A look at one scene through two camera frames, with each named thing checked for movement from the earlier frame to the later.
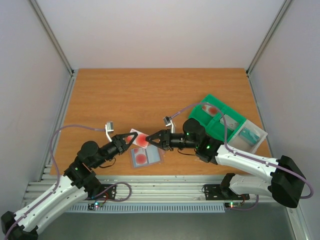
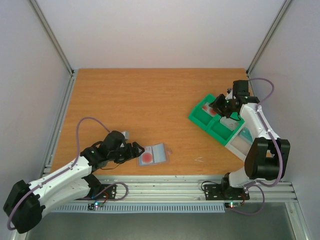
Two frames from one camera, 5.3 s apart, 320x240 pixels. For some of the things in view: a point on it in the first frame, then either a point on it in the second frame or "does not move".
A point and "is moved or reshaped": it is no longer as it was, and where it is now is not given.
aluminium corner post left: x=42 y=19 does not move
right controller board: x=232 y=204 does not move
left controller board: x=93 y=205 does not move
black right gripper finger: x=162 y=142 -> x=220 y=105
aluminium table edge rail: x=143 y=188 does not move
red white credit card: x=140 y=155 is moved or reshaped
